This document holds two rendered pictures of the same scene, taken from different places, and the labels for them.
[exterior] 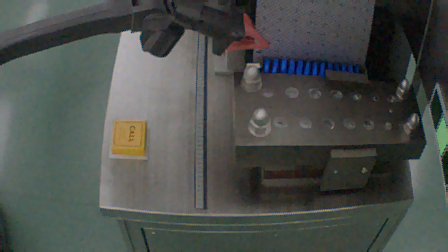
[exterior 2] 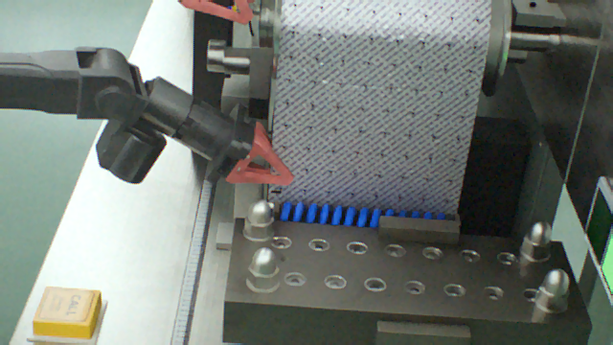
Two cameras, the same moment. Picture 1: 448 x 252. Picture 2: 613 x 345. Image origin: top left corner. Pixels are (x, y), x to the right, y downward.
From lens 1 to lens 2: 28 cm
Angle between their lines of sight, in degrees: 21
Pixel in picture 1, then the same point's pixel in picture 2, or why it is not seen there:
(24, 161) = not seen: outside the picture
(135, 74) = (94, 237)
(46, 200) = not seen: outside the picture
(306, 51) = (351, 190)
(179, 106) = (157, 283)
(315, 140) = (350, 304)
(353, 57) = (435, 198)
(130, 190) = not seen: outside the picture
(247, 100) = (250, 250)
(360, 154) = (435, 332)
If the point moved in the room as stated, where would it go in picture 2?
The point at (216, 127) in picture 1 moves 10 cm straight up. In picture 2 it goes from (208, 311) to (211, 246)
